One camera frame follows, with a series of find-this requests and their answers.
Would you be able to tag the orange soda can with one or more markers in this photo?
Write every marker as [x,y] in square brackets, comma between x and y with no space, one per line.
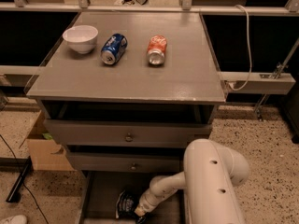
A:
[156,50]

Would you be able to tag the grey drawer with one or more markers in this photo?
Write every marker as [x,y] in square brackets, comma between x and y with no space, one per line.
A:
[129,125]
[102,190]
[126,159]

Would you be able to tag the white ceramic bowl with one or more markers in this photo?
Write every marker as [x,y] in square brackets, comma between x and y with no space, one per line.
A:
[81,39]

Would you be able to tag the black floor bar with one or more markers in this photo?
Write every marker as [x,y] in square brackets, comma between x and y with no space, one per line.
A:
[24,166]

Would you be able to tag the grey top drawer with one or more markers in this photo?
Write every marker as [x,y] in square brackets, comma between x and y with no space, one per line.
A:
[129,125]

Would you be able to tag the grey bottom drawer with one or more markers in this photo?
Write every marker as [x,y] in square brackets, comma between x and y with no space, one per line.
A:
[102,190]

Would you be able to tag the grey drawer cabinet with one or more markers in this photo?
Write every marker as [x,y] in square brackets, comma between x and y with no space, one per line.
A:
[125,123]

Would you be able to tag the blue soda can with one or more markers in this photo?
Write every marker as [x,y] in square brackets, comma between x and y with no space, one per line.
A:
[113,49]

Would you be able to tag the grey middle drawer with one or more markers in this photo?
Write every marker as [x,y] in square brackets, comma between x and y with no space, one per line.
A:
[126,159]

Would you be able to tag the blue chip bag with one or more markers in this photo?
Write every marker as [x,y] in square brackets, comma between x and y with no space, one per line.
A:
[126,206]

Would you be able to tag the metal frame railing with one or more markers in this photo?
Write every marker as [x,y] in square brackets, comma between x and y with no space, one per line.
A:
[149,3]

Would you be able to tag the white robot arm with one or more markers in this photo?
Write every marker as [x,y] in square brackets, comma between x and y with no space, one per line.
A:
[210,173]

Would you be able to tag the cardboard box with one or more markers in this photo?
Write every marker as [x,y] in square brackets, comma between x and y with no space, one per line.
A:
[44,152]

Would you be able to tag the white shoe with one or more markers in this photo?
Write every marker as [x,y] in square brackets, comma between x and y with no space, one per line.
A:
[18,219]

